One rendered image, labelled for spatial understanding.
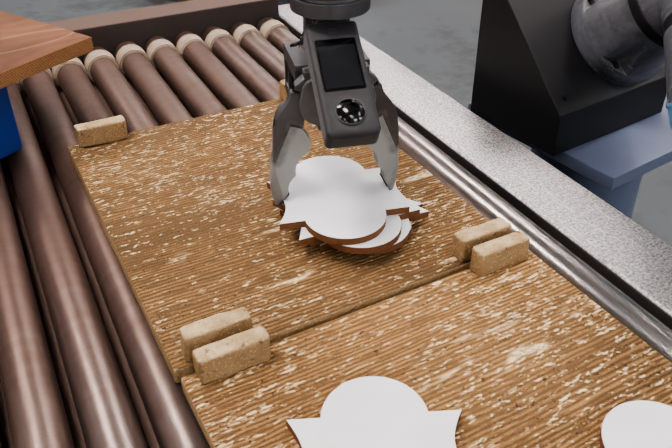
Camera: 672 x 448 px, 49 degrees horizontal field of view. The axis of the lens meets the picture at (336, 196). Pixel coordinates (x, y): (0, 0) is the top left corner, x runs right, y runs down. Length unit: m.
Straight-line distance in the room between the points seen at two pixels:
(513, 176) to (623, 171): 0.19
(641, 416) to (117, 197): 0.55
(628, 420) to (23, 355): 0.48
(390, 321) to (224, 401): 0.16
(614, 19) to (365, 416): 0.67
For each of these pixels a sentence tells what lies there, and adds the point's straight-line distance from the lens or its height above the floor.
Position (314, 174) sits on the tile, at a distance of 0.76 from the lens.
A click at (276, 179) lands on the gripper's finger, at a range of 0.70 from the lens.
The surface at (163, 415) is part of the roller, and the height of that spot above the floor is 0.92.
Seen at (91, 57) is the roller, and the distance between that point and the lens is 1.23.
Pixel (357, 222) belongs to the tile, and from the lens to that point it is 0.69.
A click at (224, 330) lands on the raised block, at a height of 0.96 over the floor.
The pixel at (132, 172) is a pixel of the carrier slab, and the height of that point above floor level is 0.94.
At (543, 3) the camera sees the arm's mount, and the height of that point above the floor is 1.04.
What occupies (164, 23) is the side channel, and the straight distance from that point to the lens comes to 1.29.
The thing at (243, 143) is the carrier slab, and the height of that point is 0.94.
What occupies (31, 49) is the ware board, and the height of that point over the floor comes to 1.04.
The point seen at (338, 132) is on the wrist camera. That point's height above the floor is 1.09.
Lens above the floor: 1.37
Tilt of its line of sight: 33 degrees down
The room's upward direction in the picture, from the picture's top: straight up
